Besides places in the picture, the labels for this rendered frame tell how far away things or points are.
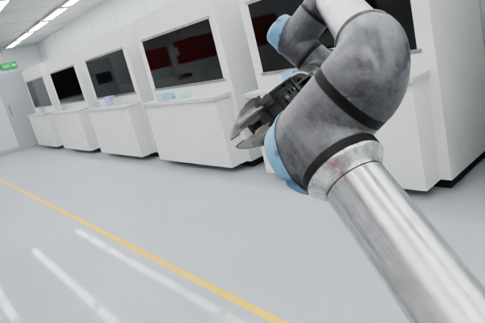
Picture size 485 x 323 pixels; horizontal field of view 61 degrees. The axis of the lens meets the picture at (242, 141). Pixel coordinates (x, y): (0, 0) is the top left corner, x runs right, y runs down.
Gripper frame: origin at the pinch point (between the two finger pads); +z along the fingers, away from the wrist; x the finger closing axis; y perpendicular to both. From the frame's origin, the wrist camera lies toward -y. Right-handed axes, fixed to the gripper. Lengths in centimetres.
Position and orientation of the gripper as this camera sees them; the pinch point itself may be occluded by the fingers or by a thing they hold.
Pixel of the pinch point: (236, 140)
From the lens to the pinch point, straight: 74.3
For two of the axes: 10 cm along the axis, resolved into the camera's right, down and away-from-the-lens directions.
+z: -6.2, 4.9, -6.1
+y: 5.0, -3.6, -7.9
